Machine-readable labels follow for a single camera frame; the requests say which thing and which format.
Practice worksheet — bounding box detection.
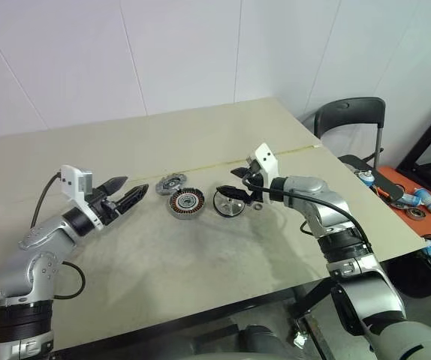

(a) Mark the small grey gear disc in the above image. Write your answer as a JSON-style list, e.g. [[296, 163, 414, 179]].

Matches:
[[154, 172, 188, 197]]

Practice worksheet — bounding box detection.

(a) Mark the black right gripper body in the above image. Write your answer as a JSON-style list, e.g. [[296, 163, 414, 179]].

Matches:
[[241, 160, 273, 204]]

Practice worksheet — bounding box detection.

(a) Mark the black table frame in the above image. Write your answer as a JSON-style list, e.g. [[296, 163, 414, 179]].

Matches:
[[52, 286, 301, 360]]

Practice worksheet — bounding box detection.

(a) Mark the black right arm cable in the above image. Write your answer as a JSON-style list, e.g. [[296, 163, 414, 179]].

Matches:
[[242, 176, 374, 263]]

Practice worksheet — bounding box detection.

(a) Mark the black folding chair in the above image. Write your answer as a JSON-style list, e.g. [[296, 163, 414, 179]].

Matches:
[[300, 96, 387, 177]]

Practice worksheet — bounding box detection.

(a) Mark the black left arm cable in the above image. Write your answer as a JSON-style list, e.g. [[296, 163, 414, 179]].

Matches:
[[30, 171, 87, 301]]

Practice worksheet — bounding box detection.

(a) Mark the motor stator with copper windings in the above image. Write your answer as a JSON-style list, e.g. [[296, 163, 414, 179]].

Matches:
[[167, 187, 206, 223]]

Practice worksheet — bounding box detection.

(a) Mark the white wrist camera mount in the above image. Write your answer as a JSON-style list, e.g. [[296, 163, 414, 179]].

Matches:
[[245, 142, 279, 204], [58, 163, 104, 230]]

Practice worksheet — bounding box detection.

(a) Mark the black bearing ring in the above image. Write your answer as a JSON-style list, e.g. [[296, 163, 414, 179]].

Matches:
[[405, 207, 429, 222]]

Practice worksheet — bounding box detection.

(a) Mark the rusty metal bar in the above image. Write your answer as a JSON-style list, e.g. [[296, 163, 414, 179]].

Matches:
[[297, 313, 333, 360]]

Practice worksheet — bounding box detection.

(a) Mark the black bag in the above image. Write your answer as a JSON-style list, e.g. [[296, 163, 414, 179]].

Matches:
[[383, 233, 431, 300]]

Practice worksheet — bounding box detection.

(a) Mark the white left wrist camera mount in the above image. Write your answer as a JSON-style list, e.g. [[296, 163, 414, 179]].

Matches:
[[58, 163, 104, 230]]

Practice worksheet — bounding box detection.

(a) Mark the white blue tube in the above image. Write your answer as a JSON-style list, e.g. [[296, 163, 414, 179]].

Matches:
[[413, 187, 431, 215], [402, 192, 426, 206]]

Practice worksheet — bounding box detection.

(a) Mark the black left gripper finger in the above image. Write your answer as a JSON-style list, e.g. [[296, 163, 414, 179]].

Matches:
[[101, 175, 129, 197], [116, 183, 149, 216]]

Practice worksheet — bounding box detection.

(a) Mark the black table leg brace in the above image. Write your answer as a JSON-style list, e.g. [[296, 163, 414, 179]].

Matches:
[[289, 279, 337, 320]]

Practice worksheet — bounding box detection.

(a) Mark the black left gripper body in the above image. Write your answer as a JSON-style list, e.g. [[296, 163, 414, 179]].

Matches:
[[86, 186, 125, 227]]

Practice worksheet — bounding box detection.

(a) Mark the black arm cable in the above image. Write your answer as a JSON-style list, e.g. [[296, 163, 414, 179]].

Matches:
[[30, 171, 87, 301], [242, 176, 374, 263]]

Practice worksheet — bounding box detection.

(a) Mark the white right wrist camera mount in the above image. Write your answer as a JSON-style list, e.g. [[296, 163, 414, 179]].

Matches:
[[245, 142, 279, 204]]

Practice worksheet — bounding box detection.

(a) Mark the black rimmed silver pulley wheel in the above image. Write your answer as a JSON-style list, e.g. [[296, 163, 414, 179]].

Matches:
[[212, 187, 247, 219]]

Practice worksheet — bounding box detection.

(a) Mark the black handled tool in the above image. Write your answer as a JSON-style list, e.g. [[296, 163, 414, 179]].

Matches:
[[374, 172, 405, 202]]

